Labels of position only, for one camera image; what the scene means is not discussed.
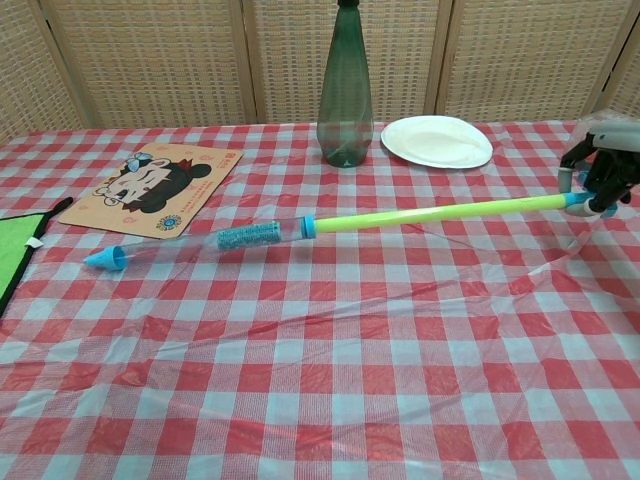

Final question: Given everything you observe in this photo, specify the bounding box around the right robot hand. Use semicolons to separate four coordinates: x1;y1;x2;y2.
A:
558;119;640;217

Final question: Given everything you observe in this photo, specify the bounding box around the cartoon girl mouse pad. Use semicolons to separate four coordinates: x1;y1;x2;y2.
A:
58;141;245;240

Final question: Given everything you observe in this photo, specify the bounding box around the woven folding screen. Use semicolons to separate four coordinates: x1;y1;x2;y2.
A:
0;0;640;146

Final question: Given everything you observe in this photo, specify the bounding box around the red checked tablecloth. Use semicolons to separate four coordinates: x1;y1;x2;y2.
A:
0;118;640;480

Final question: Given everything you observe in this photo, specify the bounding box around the white paper plate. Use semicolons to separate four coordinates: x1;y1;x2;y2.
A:
380;115;494;170

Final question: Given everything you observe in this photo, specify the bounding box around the green microfibre cloth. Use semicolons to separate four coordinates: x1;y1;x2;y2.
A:
0;196;74;320

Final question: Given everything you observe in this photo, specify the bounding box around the green plastic bottle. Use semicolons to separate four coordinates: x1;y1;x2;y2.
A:
317;0;376;169

